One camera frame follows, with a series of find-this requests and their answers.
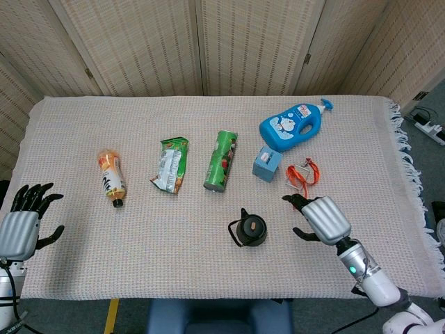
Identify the white woven tablecloth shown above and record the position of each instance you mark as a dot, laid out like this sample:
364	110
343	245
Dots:
174	250

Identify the white power strip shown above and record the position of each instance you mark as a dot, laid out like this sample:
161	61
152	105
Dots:
429	128

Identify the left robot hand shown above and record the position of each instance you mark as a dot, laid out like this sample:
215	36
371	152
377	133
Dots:
19	236

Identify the beige woven folding screen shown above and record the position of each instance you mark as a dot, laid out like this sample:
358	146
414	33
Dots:
139	41

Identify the green chips can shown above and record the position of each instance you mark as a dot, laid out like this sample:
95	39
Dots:
222	160

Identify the blue detergent bottle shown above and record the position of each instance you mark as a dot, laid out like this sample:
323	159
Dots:
281	128

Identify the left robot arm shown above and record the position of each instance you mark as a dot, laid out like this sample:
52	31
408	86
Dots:
7	285

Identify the small blue cardboard box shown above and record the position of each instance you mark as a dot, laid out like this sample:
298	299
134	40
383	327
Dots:
264	170

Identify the orange juice bottle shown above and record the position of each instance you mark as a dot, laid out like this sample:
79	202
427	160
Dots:
111	174

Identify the green snack bag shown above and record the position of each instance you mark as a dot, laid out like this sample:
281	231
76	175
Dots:
170	163

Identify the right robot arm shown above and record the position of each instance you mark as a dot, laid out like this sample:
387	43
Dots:
379	288

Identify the black teapot lid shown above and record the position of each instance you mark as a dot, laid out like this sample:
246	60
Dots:
250	231

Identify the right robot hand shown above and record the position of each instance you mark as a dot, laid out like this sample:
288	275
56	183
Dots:
327	219

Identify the brass screen hinge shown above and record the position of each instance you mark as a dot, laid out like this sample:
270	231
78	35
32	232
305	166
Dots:
307	59
89	73

